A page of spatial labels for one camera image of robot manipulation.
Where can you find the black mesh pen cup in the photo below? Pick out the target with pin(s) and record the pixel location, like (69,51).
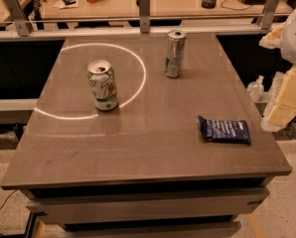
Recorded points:
(209,4)

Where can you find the grey metal bracket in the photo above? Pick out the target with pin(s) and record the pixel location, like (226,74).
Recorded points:
(266,19)
(144,15)
(21,22)

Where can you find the blue snack packet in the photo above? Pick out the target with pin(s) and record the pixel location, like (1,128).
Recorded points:
(224,131)

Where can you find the grey metal bracket middle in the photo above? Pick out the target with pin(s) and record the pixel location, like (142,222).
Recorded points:
(144,15)

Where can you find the grey metal bracket right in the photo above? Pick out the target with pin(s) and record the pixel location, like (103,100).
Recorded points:
(266,19)

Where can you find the clear sanitizer bottle left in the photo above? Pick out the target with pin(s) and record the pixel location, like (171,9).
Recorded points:
(256,88)

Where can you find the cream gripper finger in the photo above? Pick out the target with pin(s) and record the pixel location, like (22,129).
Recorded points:
(273,40)
(281,107)

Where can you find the white green soda can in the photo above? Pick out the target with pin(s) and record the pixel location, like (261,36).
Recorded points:
(101,78)

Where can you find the grey drawer unit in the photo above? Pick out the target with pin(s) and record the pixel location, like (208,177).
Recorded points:
(151,211)

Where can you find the silver blue redbull can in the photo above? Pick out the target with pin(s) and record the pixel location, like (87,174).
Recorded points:
(175,53)

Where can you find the grey metal bracket left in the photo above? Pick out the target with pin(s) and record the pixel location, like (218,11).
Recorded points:
(21,22)

